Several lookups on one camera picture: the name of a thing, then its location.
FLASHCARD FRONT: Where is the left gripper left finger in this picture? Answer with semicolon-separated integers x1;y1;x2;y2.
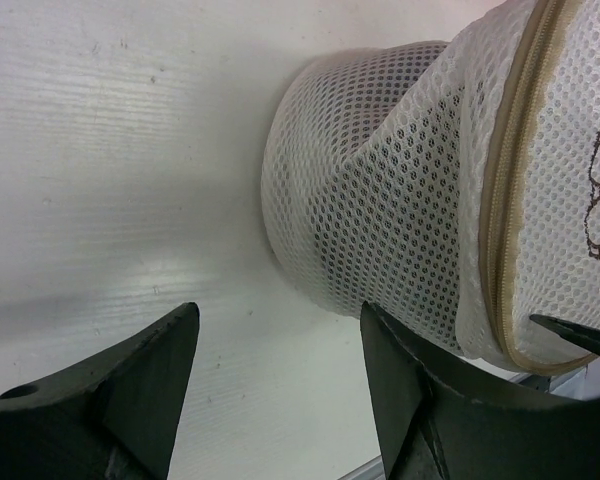
0;302;200;479

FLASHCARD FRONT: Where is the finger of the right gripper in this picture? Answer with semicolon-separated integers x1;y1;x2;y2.
530;314;600;357

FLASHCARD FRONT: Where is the white mesh laundry bag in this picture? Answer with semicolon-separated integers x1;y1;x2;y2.
261;1;600;374

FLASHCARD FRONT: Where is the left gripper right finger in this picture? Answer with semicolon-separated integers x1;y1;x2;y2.
360;303;600;479

